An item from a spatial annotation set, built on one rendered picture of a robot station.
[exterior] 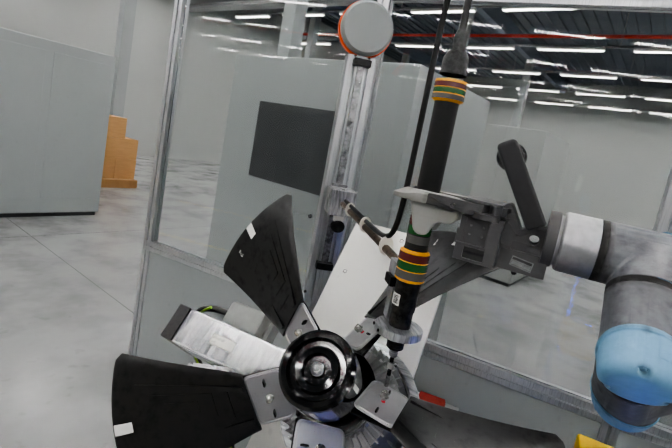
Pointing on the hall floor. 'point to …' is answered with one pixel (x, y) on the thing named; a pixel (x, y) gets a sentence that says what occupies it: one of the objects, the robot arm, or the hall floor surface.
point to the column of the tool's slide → (314, 283)
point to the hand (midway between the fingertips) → (408, 188)
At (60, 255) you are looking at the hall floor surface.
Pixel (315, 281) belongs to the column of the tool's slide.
